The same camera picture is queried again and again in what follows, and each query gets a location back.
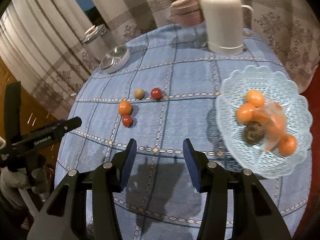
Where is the large orange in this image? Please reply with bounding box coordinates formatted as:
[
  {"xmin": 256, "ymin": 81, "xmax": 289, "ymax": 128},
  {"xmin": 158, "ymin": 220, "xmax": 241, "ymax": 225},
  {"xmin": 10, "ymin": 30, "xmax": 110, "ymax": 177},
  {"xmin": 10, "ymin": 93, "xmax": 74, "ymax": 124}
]
[{"xmin": 278, "ymin": 134, "xmax": 297, "ymax": 157}]

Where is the dark brown wrinkled fruit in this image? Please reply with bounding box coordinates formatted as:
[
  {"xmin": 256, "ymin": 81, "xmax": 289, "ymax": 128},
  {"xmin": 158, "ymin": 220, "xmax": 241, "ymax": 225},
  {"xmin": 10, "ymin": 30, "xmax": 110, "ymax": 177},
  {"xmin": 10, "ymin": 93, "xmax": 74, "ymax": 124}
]
[{"xmin": 243, "ymin": 121, "xmax": 266, "ymax": 145}]

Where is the plastic bag of orange pieces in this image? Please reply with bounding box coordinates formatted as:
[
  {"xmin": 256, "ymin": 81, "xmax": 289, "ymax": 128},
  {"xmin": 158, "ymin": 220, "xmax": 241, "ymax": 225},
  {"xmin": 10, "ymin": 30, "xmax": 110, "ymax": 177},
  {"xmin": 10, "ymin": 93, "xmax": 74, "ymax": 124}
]
[{"xmin": 253, "ymin": 101, "xmax": 287, "ymax": 152}]

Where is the small mandarin orange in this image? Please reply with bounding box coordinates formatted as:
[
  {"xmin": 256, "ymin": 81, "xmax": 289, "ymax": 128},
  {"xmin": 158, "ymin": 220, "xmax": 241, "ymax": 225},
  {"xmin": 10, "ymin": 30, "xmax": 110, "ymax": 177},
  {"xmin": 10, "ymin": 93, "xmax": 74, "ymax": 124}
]
[{"xmin": 236, "ymin": 103, "xmax": 255, "ymax": 124}]

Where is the red cherry tomato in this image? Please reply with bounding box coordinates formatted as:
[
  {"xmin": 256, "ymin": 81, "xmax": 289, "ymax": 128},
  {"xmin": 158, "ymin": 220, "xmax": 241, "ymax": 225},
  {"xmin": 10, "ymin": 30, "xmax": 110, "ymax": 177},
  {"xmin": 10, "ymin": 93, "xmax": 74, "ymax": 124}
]
[
  {"xmin": 121, "ymin": 114, "xmax": 133, "ymax": 128},
  {"xmin": 150, "ymin": 88, "xmax": 163, "ymax": 100}
]

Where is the oval orange kumquat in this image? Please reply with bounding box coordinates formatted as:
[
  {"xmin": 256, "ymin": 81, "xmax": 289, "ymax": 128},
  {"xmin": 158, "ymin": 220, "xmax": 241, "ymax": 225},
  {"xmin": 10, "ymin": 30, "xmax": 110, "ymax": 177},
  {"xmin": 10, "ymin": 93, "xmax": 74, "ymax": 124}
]
[{"xmin": 245, "ymin": 89, "xmax": 265, "ymax": 108}]

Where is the small greenish fruit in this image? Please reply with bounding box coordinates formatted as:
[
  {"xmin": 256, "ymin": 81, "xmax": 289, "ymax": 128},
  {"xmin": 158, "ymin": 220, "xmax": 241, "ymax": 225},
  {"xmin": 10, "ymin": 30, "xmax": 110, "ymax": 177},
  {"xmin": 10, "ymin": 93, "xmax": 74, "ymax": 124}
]
[{"xmin": 133, "ymin": 88, "xmax": 145, "ymax": 100}]

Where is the gloved left hand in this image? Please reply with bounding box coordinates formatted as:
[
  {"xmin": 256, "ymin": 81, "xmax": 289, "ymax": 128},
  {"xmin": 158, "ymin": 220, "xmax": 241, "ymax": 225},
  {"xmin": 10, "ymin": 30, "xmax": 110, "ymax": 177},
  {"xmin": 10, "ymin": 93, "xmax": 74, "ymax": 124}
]
[{"xmin": 1, "ymin": 154, "xmax": 50, "ymax": 209}]

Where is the red bed cover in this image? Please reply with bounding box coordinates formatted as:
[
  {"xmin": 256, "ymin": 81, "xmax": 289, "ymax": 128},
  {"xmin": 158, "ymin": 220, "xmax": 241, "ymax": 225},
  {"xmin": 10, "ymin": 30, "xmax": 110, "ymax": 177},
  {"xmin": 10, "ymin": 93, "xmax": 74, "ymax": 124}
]
[{"xmin": 293, "ymin": 67, "xmax": 319, "ymax": 239}]

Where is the light blue lattice basket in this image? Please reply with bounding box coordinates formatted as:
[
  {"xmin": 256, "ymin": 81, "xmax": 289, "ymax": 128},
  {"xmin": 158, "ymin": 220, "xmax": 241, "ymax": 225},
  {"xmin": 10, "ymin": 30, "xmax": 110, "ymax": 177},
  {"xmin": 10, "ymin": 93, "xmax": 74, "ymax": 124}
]
[{"xmin": 215, "ymin": 65, "xmax": 312, "ymax": 179}]

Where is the beige patterned curtain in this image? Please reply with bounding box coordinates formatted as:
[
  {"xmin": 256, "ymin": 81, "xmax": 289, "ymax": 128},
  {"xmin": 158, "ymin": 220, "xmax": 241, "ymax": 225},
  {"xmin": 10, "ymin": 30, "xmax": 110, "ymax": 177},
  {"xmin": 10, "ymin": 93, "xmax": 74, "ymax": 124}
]
[{"xmin": 1, "ymin": 0, "xmax": 319, "ymax": 118}]

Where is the steel bowl white rim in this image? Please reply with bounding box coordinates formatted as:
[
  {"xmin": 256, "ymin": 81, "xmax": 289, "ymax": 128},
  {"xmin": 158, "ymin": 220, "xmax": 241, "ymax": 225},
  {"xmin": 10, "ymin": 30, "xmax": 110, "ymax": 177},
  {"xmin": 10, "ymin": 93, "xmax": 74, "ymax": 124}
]
[{"xmin": 100, "ymin": 45, "xmax": 130, "ymax": 74}]

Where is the glass kettle with lid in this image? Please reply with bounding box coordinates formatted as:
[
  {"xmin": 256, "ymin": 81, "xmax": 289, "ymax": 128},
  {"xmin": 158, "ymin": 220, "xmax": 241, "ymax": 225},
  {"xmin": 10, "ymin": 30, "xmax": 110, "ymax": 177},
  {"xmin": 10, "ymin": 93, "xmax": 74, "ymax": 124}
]
[{"xmin": 81, "ymin": 24, "xmax": 118, "ymax": 62}]

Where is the blue patterned tablecloth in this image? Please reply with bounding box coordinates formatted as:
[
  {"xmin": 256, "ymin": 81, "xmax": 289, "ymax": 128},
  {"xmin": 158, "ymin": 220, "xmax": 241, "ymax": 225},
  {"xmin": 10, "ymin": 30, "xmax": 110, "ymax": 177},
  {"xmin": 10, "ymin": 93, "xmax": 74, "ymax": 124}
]
[{"xmin": 55, "ymin": 24, "xmax": 312, "ymax": 239}]

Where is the white thermos jug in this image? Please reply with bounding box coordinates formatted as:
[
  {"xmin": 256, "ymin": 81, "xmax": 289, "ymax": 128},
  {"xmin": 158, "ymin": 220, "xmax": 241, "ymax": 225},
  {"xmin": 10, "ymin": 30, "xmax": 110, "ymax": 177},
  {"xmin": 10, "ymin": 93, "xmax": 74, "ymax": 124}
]
[{"xmin": 200, "ymin": 0, "xmax": 254, "ymax": 56}]

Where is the pink lidded glass jar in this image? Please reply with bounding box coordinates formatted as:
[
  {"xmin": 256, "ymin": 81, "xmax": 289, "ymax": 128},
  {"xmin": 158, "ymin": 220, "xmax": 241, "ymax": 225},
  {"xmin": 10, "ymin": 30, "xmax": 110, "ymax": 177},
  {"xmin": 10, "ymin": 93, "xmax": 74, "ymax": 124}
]
[{"xmin": 171, "ymin": 0, "xmax": 204, "ymax": 27}]

